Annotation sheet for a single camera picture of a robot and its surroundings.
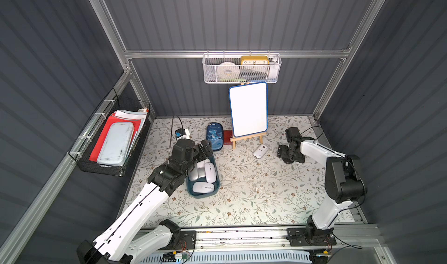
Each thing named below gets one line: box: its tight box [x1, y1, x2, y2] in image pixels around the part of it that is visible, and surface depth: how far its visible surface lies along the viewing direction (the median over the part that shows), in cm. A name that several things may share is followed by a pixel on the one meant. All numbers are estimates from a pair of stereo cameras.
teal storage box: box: [186, 155, 221, 199], surface depth 89 cm
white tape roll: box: [217, 61, 240, 80], surface depth 86 cm
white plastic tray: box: [96, 122, 135, 167], surface depth 69 cm
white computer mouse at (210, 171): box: [204, 161, 217, 184], surface depth 92 cm
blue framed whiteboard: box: [228, 81, 268, 138], surface depth 93 cm
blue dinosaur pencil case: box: [206, 122, 225, 152], surface depth 107 cm
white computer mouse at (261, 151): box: [252, 143, 269, 159], surface depth 103 cm
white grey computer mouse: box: [188, 162, 199, 181], surface depth 93 cm
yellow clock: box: [240, 55, 270, 66], surface depth 90 cm
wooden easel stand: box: [229, 132, 268, 150], surface depth 103 cm
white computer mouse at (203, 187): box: [192, 181, 215, 194], surface depth 88 cm
